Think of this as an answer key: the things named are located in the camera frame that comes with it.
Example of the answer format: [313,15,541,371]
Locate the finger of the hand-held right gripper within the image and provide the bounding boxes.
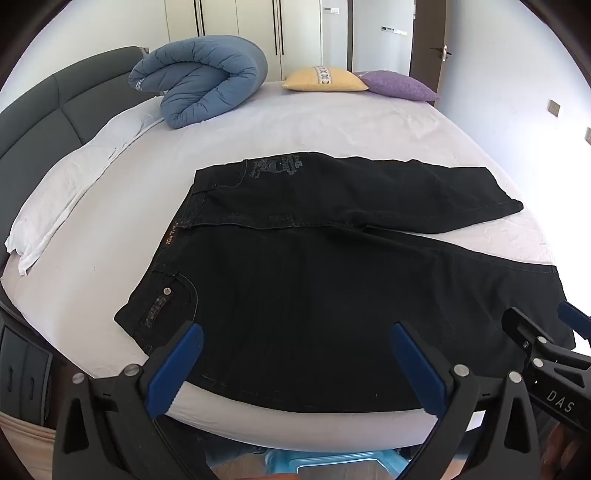
[502,307,553,366]
[558,301,591,343]

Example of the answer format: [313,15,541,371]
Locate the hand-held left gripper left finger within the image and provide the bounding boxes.
[53,320,218,480]

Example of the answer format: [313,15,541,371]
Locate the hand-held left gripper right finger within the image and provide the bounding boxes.
[390,322,541,480]

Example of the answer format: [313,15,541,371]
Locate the black denim pants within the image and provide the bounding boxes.
[114,152,575,414]

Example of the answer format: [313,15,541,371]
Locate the person's right hand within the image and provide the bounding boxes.
[547,424,578,469]

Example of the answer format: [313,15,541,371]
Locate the blue plastic stool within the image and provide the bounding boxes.
[261,447,413,480]

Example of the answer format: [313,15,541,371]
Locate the dark grey nightstand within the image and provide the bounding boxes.
[0,316,55,429]

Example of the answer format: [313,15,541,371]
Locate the white folded blanket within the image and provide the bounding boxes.
[4,95,168,277]

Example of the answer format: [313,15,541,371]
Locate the bed with white sheet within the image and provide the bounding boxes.
[0,80,561,450]

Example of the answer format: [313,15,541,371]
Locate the purple pillow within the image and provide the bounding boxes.
[358,70,441,103]

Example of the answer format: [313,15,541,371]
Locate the grey padded headboard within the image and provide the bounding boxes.
[0,46,149,259]

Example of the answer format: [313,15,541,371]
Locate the blue quilted duvet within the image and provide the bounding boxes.
[128,36,269,130]

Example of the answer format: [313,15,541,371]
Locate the yellow pillow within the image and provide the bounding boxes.
[281,66,370,93]

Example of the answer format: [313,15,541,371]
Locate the dark brown door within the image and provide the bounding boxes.
[409,0,456,108]

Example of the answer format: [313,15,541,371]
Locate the cream wardrobe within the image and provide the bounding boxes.
[165,0,352,84]

